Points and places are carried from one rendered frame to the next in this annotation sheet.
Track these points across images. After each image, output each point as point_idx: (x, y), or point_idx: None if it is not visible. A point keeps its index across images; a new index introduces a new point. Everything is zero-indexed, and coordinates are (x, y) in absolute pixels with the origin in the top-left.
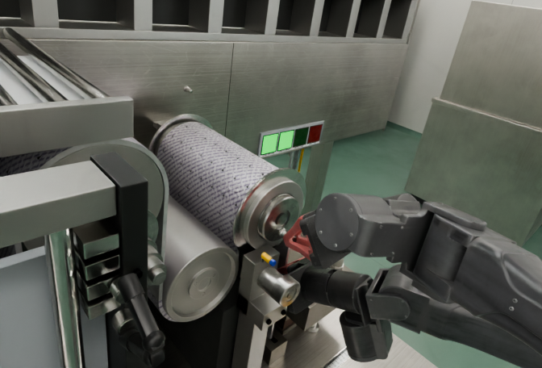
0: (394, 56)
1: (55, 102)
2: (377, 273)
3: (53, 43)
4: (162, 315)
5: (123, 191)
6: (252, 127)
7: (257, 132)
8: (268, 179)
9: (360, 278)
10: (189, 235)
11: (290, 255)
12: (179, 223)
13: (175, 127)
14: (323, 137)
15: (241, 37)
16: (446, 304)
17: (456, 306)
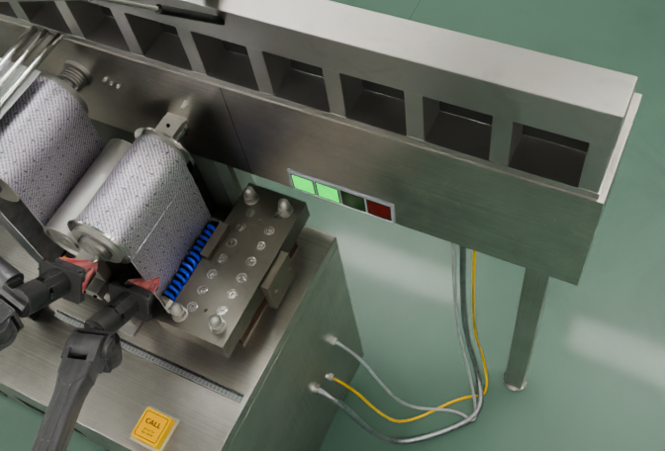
0: (557, 203)
1: None
2: (104, 331)
3: (83, 46)
4: None
5: None
6: (276, 160)
7: (284, 166)
8: (78, 224)
9: (93, 321)
10: (65, 214)
11: (221, 285)
12: (74, 203)
13: (142, 135)
14: (405, 222)
15: (230, 85)
16: (58, 367)
17: (58, 373)
